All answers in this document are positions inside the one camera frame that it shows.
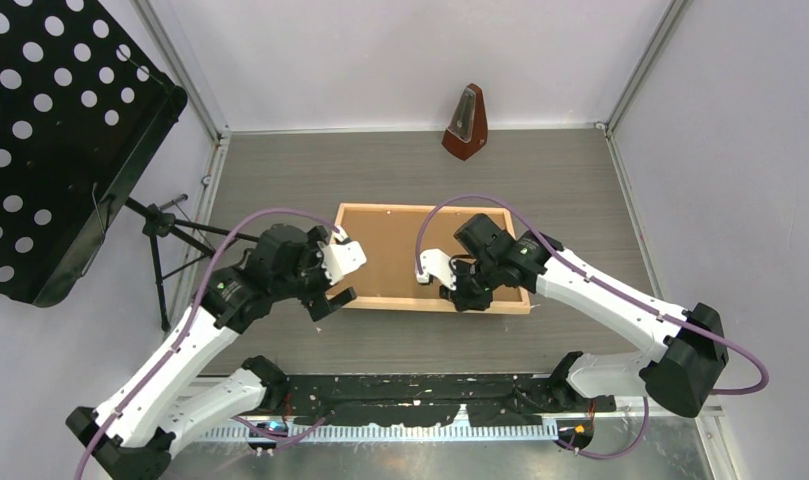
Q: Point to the black perforated music stand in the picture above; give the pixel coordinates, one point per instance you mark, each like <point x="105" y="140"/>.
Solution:
<point x="83" y="111"/>

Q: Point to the black tripod stand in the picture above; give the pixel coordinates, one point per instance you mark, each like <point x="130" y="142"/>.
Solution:
<point x="161" y="224"/>

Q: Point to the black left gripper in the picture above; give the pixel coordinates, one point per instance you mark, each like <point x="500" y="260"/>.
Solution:
<point x="325" y="305"/>

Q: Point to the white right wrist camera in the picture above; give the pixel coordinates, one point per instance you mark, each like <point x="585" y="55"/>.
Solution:
<point x="434" y="264"/>

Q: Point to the aluminium rail front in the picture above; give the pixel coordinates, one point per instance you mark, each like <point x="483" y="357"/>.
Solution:
<point x="284" y="429"/>

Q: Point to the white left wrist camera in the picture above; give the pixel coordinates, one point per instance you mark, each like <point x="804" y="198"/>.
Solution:
<point x="341" y="256"/>

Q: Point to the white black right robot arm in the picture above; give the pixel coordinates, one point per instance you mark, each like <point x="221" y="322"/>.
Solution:
<point x="674" y="363"/>

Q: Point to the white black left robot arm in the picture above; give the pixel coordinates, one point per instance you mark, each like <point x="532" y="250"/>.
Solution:
<point x="137" y="432"/>

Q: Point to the brown cardboard backing board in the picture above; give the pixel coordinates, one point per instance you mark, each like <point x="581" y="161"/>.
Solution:
<point x="391" y="252"/>

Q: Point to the brown wooden metronome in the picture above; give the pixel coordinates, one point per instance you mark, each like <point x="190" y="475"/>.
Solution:
<point x="467" y="131"/>

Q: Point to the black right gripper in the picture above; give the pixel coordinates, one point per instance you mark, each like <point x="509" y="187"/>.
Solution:
<point x="463" y="299"/>

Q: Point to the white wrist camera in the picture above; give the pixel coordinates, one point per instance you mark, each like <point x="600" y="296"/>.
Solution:
<point x="341" y="256"/>
<point x="434" y="264"/>

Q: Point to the light wooden picture frame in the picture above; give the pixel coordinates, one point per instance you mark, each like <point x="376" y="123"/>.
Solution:
<point x="391" y="305"/>

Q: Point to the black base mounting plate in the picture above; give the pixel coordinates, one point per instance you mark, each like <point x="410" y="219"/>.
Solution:
<point x="425" y="400"/>

